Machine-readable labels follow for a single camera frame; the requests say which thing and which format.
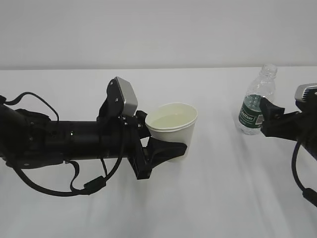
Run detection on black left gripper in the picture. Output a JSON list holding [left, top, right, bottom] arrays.
[[97, 110, 187, 179]]

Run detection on black left camera cable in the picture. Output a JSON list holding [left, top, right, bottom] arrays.
[[0, 92, 123, 197]]

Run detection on clear bottle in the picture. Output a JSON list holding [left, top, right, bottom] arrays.
[[236, 64, 277, 135]]

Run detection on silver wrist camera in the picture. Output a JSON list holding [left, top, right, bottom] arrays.
[[106, 76, 138, 117], [295, 83, 317, 112]]

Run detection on white paper cup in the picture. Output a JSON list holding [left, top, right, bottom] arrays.
[[145, 103, 198, 147]]

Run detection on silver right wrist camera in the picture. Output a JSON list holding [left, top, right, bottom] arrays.
[[295, 83, 317, 112]]

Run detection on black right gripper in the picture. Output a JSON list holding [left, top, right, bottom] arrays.
[[260, 98, 317, 159]]

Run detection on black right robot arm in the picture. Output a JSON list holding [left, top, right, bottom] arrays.
[[260, 98, 317, 158]]

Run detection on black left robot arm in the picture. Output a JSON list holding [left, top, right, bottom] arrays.
[[0, 105, 187, 179]]

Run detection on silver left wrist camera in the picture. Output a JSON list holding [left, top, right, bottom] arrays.
[[106, 76, 138, 117]]

